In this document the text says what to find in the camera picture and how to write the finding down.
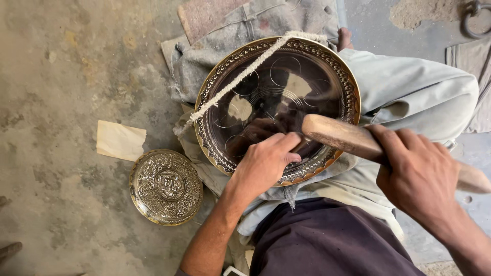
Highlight person's right hand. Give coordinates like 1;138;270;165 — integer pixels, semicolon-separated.
364;124;462;231

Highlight person's left hand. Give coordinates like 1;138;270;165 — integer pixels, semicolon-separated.
229;132;304;197

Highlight small metal chisel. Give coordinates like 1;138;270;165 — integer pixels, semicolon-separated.
295;139;312;155

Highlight wooden mallet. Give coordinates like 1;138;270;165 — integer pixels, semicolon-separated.
301;113;491;194

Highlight large engraved brass tray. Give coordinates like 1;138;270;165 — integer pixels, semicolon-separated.
193;36;361;188

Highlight person's light grey trousers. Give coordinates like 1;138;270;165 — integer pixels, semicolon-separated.
173;48;480;275

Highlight small engraved silver plate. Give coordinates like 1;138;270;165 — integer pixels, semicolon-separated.
128;148;204;227

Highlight person's dark shirt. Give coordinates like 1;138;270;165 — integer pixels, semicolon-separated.
249;197;427;276

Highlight white object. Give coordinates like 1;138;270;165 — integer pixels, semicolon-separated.
223;265;249;276

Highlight grey folded cloth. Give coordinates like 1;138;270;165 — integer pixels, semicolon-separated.
445;36;491;134

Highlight piece of beige paper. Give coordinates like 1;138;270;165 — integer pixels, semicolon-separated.
95;120;147;163

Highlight dusty grey denim cloth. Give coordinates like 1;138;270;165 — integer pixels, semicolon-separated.
160;0;346;105

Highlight person's foot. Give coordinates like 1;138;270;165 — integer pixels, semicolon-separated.
336;27;354;53

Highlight reddish stone block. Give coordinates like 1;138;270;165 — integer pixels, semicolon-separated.
177;0;252;47

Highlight white braided rope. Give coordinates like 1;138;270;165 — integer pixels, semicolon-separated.
177;30;329;135

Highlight metal ring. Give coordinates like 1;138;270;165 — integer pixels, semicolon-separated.
461;0;491;40

